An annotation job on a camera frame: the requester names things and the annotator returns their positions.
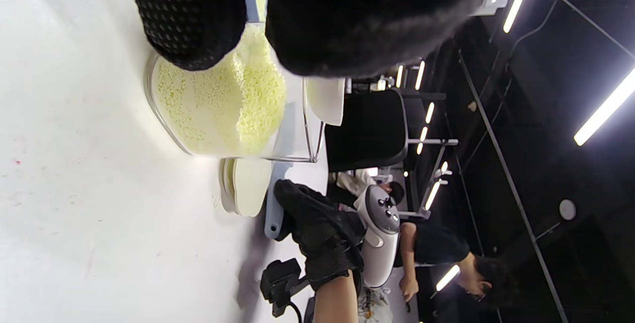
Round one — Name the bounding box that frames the white plastic bag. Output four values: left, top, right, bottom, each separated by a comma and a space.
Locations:
358, 287, 394, 322

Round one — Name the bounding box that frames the clear chicken bouillon container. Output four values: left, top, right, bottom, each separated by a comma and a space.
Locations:
144, 21, 325, 163

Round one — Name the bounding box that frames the person's right hand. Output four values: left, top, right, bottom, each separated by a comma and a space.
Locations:
274, 180, 367, 292

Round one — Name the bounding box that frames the black office chair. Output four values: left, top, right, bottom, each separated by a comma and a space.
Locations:
324, 88, 459, 173

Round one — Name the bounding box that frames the beige container lid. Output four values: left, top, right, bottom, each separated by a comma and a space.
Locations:
219, 158, 273, 217

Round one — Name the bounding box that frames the light blue plastic knife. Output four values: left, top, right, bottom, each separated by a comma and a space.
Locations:
264, 161, 287, 241

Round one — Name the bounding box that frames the person's left hand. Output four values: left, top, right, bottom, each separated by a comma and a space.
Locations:
127, 0, 497, 78

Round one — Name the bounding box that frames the row of ceiling lights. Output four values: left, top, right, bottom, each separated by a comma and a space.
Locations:
394, 60, 462, 292

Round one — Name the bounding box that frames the round ceiling fixture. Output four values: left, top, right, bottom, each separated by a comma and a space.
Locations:
559, 198, 577, 221

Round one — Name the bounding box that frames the white coffee spoon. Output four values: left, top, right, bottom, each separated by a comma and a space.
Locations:
304, 77, 346, 127

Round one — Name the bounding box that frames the person's right forearm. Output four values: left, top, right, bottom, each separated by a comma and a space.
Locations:
313, 269, 361, 323

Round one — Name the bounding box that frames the black and white controller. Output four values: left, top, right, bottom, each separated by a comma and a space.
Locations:
354, 184, 401, 288

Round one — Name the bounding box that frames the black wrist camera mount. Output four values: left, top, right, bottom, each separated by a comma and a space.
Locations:
260, 258, 319, 320

